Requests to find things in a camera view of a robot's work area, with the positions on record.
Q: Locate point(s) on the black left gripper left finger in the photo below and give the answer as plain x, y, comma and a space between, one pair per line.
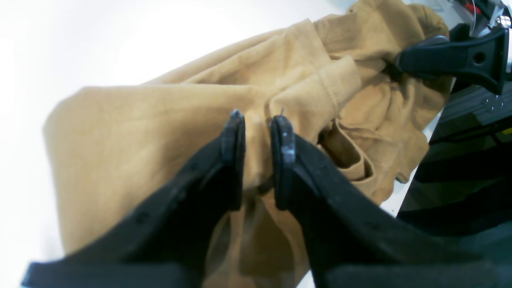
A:
164, 241

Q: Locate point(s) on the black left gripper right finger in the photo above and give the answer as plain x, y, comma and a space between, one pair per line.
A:
350, 241

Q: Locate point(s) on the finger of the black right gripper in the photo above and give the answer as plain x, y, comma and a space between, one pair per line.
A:
484, 61

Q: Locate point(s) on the brown t-shirt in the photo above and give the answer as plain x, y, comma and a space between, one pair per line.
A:
110, 147

